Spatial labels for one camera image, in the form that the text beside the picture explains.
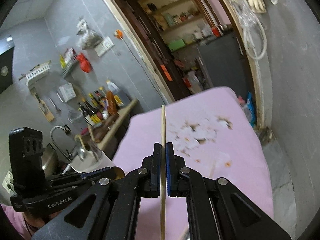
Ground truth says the wooden chopstick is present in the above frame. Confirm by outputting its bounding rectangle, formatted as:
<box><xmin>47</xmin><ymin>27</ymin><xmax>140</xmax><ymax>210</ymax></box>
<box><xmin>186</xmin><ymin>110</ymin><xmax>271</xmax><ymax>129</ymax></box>
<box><xmin>209</xmin><ymin>161</ymin><xmax>216</xmax><ymax>178</ymax></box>
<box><xmin>160</xmin><ymin>105</ymin><xmax>166</xmax><ymax>240</ymax></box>
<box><xmin>77</xmin><ymin>134</ymin><xmax>86</xmax><ymax>150</ymax></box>

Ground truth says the silver fork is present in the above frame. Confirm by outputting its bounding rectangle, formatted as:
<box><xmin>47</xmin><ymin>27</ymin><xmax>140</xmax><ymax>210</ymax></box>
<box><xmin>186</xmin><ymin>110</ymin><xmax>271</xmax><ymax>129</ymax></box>
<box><xmin>88</xmin><ymin>141</ymin><xmax>104</xmax><ymax>161</ymax></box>

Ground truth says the silver tablespoon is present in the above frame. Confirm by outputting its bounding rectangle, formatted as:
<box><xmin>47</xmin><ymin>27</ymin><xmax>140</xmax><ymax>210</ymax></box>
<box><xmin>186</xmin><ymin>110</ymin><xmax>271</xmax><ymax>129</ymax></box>
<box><xmin>76</xmin><ymin>146</ymin><xmax>87</xmax><ymax>161</ymax></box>

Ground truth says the person's left hand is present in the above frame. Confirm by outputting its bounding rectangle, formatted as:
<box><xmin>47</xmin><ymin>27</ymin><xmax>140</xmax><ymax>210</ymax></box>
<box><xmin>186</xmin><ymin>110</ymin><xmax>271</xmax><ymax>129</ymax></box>
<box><xmin>22</xmin><ymin>212</ymin><xmax>46</xmax><ymax>236</ymax></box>

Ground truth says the steel cooking pot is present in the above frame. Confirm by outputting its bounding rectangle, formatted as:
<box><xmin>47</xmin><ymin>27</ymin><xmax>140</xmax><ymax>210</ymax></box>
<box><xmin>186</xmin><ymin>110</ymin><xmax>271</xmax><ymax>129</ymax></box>
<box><xmin>41</xmin><ymin>144</ymin><xmax>59</xmax><ymax>177</ymax></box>

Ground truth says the pink floral table cloth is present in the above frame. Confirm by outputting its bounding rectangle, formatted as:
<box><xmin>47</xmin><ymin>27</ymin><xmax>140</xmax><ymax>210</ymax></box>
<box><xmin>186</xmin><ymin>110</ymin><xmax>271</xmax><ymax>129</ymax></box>
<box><xmin>113</xmin><ymin>87</ymin><xmax>274</xmax><ymax>239</ymax></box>

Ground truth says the wooden cutting board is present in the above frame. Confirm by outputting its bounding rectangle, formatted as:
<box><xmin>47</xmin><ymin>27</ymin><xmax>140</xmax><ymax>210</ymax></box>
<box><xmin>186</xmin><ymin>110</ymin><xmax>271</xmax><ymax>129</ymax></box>
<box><xmin>88</xmin><ymin>113</ymin><xmax>119</xmax><ymax>143</ymax></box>

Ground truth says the chrome sink faucet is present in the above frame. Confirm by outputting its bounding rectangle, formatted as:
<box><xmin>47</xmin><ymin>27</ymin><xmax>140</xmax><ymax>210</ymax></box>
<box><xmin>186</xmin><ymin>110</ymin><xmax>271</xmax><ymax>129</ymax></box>
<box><xmin>49</xmin><ymin>124</ymin><xmax>74</xmax><ymax>161</ymax></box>

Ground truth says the large cooking oil jug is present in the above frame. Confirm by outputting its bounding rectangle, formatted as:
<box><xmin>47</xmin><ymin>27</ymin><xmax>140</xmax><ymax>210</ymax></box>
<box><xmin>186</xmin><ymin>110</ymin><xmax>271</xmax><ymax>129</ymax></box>
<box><xmin>106</xmin><ymin>80</ymin><xmax>130</xmax><ymax>108</ymax></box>

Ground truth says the dark soy sauce bottle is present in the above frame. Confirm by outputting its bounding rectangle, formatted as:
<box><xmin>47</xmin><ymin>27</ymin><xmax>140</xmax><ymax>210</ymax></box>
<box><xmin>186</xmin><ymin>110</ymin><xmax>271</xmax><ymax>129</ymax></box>
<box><xmin>78</xmin><ymin>103</ymin><xmax>95</xmax><ymax>126</ymax></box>

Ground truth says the dark grey refrigerator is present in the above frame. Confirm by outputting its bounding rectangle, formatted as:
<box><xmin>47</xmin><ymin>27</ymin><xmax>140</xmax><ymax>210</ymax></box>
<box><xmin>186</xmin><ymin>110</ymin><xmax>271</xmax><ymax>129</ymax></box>
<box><xmin>197</xmin><ymin>33</ymin><xmax>249</xmax><ymax>100</ymax></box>

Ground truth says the red plastic bag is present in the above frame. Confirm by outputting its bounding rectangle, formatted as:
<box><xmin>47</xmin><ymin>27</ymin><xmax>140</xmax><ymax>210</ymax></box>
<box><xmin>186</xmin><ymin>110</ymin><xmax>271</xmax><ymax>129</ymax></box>
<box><xmin>76</xmin><ymin>53</ymin><xmax>92</xmax><ymax>73</ymax></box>

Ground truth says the red cup on fridge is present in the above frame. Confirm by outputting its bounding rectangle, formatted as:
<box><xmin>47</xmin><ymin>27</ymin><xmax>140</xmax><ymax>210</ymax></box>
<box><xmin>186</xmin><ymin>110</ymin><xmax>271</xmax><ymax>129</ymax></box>
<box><xmin>212</xmin><ymin>26</ymin><xmax>221</xmax><ymax>37</ymax></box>

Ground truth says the black range hood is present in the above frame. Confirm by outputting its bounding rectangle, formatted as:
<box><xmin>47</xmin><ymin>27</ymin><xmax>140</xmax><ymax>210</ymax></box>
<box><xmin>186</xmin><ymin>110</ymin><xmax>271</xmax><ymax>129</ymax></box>
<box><xmin>0</xmin><ymin>36</ymin><xmax>15</xmax><ymax>93</ymax></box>

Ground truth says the hanging bag of dried goods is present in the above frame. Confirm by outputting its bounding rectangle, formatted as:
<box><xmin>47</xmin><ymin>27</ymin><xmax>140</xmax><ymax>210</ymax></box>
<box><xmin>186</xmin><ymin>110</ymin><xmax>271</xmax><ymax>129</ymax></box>
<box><xmin>76</xmin><ymin>18</ymin><xmax>103</xmax><ymax>50</ymax></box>

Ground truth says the white wall rack basket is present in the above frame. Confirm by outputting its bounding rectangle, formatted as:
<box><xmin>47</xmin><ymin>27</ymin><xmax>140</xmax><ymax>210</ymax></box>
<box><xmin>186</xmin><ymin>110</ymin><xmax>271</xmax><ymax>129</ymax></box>
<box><xmin>18</xmin><ymin>60</ymin><xmax>51</xmax><ymax>87</ymax></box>

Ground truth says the grey metal wall shelf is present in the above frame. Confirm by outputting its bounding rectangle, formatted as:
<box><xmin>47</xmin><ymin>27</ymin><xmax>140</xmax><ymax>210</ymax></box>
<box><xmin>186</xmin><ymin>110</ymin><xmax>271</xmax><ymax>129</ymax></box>
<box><xmin>61</xmin><ymin>56</ymin><xmax>79</xmax><ymax>78</ymax></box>

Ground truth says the white wall socket plate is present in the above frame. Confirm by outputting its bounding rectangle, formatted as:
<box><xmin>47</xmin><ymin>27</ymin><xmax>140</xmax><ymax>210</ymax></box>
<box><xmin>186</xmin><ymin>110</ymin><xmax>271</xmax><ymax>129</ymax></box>
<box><xmin>94</xmin><ymin>36</ymin><xmax>114</xmax><ymax>57</ymax></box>

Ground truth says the orange wall hook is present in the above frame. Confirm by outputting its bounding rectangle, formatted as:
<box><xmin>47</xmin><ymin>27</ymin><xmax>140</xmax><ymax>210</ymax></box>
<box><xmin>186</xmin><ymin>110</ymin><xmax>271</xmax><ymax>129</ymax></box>
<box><xmin>114</xmin><ymin>29</ymin><xmax>123</xmax><ymax>40</ymax></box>

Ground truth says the white hose loop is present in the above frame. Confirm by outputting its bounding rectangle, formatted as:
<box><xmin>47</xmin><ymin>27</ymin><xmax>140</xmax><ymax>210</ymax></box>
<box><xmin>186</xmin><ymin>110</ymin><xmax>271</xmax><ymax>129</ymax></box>
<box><xmin>242</xmin><ymin>12</ymin><xmax>267</xmax><ymax>61</ymax></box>

